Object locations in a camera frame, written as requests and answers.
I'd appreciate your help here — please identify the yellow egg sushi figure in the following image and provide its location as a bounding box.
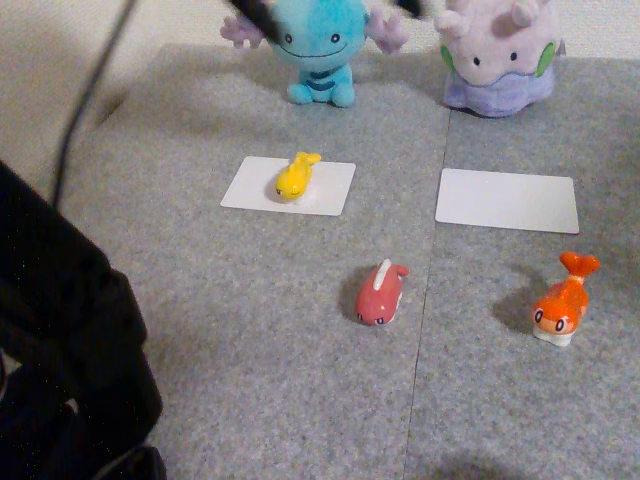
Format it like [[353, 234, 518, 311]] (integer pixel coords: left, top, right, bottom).
[[274, 151, 323, 205]]

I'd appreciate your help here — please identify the blue Wooper plush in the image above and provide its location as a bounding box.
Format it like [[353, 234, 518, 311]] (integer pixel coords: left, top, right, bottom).
[[219, 0, 411, 109]]

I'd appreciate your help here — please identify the grey floor mat tile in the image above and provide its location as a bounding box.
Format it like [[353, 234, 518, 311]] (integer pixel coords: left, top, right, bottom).
[[403, 54, 640, 480], [57, 42, 453, 480]]

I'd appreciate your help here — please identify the purple Goomy plush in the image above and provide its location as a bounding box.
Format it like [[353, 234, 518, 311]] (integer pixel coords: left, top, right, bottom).
[[433, 0, 569, 119]]

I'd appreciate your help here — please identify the white card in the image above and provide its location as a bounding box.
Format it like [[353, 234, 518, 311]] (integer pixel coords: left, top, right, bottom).
[[220, 155, 357, 217], [434, 167, 581, 235]]

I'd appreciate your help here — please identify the thin black cable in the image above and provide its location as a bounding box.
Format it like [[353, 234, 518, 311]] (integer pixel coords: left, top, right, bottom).
[[51, 0, 140, 207]]

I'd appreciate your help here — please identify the orange shrimp sushi figure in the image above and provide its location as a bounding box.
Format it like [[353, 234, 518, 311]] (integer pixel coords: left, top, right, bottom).
[[531, 251, 601, 349]]

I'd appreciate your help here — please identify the pink sushi figure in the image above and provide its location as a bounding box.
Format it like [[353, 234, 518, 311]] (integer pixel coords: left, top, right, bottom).
[[354, 258, 411, 327]]

